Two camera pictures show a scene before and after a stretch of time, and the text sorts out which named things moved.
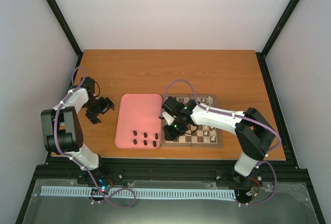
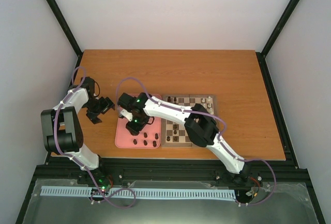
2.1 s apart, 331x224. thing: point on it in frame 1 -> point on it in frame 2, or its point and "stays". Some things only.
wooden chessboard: (201, 136) stays
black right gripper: (172, 135) -> (135, 130)
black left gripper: (107, 105) stays
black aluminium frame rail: (272, 170) stays
